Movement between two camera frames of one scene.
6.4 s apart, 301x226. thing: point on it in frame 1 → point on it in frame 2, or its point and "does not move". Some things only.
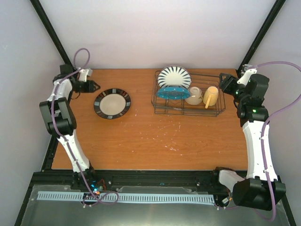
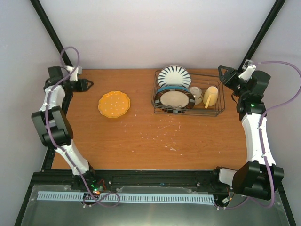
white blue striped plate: [174, 76] does not move
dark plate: [112, 103] → [174, 100]
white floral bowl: [196, 97] does not move
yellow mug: [210, 96] does not move
